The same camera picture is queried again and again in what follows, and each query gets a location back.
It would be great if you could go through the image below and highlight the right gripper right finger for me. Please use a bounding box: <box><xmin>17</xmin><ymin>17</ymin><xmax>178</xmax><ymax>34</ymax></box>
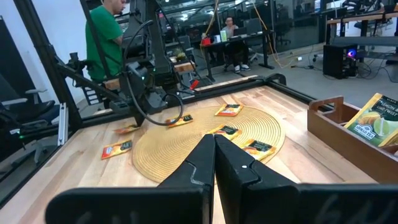
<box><xmin>215</xmin><ymin>134</ymin><xmax>398</xmax><ymax>224</ymax></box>

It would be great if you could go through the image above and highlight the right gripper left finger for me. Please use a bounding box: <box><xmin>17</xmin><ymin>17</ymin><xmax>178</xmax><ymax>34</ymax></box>
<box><xmin>45</xmin><ymin>134</ymin><xmax>216</xmax><ymax>224</ymax></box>

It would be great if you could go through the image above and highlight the orange tea packet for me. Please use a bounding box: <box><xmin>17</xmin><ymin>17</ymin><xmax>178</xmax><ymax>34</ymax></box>
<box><xmin>241</xmin><ymin>139</ymin><xmax>277</xmax><ymax>162</ymax></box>
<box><xmin>112</xmin><ymin>124</ymin><xmax>141</xmax><ymax>135</ymax></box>
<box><xmin>206</xmin><ymin>124</ymin><xmax>243</xmax><ymax>141</ymax></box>
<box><xmin>214</xmin><ymin>103</ymin><xmax>244</xmax><ymax>118</ymax></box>
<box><xmin>164</xmin><ymin>113</ymin><xmax>194</xmax><ymax>128</ymax></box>
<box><xmin>101</xmin><ymin>139</ymin><xmax>134</xmax><ymax>161</ymax></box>

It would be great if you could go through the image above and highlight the wooden organizer box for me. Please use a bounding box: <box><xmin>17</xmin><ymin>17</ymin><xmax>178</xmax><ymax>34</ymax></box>
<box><xmin>307</xmin><ymin>95</ymin><xmax>398</xmax><ymax>184</ymax></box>

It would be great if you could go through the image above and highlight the lemon lime tea packet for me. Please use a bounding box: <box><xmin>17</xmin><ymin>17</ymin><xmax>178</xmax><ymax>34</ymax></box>
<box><xmin>343</xmin><ymin>92</ymin><xmax>398</xmax><ymax>149</ymax></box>

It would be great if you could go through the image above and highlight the round woven placemat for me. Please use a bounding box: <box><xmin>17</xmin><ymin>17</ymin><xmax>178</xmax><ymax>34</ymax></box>
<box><xmin>132</xmin><ymin>105</ymin><xmax>286</xmax><ymax>184</ymax></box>

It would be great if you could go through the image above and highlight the person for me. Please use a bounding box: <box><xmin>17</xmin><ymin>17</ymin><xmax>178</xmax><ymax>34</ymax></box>
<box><xmin>222</xmin><ymin>16</ymin><xmax>251</xmax><ymax>74</ymax></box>
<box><xmin>84</xmin><ymin>0</ymin><xmax>130</xmax><ymax>83</ymax></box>

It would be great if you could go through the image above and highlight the black office chair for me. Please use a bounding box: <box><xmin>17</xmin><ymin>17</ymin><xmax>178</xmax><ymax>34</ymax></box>
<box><xmin>0</xmin><ymin>73</ymin><xmax>62</xmax><ymax>125</ymax></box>

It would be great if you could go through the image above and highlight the black office desk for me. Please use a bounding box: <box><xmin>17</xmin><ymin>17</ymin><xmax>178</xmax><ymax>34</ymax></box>
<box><xmin>198</xmin><ymin>29</ymin><xmax>276</xmax><ymax>82</ymax></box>

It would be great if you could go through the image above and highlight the black computer tower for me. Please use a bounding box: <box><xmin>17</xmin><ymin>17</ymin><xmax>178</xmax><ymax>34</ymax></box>
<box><xmin>322</xmin><ymin>43</ymin><xmax>358</xmax><ymax>80</ymax></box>

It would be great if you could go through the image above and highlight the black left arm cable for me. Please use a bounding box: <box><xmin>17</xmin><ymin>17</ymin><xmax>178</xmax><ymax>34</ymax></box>
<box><xmin>123</xmin><ymin>19</ymin><xmax>185</xmax><ymax>127</ymax></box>

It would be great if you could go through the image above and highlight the silver aluminium bracket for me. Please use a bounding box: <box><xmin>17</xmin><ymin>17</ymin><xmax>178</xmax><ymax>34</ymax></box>
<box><xmin>57</xmin><ymin>102</ymin><xmax>69</xmax><ymax>147</ymax></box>

